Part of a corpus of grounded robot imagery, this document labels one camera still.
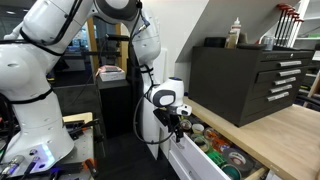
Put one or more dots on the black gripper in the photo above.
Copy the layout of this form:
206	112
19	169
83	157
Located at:
165	116

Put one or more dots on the white cabinet drawer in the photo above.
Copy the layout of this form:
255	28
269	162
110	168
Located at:
190	156

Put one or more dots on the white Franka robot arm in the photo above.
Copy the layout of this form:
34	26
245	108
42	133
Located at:
30	83

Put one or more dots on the white cabinet wooden countertop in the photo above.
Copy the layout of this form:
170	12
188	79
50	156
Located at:
283	143

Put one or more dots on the cream white tape roll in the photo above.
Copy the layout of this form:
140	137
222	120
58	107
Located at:
197	128

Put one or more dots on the red clear tape roll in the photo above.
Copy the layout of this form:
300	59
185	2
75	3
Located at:
211	133

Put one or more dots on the orange tape roll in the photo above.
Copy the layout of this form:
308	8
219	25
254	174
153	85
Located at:
220	145

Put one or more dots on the small green box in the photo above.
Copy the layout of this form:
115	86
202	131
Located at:
216	158

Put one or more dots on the black metal tool chest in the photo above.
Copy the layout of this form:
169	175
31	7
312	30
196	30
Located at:
220	83

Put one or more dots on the teal tape roll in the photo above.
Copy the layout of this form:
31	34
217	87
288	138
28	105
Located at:
226	170

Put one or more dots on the pink white box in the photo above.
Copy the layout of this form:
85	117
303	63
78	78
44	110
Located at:
111	71

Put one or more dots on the brown glue bottle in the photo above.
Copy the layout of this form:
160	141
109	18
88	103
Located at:
230	40

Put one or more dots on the dark flat item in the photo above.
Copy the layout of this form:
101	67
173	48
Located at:
250	44

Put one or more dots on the white capped bottle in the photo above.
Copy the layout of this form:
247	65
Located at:
236	26

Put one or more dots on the black chair armrest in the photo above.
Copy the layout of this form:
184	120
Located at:
308	100

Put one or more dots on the white paper label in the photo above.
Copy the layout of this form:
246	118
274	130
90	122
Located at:
316	55

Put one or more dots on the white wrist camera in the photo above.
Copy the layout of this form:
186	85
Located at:
182	110

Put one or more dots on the black pedestal cabinet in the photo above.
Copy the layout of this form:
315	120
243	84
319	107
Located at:
115	106

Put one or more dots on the large grey duct tape roll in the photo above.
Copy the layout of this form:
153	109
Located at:
248	165

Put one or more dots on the black metal bracket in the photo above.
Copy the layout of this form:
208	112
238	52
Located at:
83	125
77	134

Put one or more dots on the wooden post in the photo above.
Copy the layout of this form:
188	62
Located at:
121	50
92	46

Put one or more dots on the white wall shelf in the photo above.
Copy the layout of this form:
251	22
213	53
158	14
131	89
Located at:
310	20

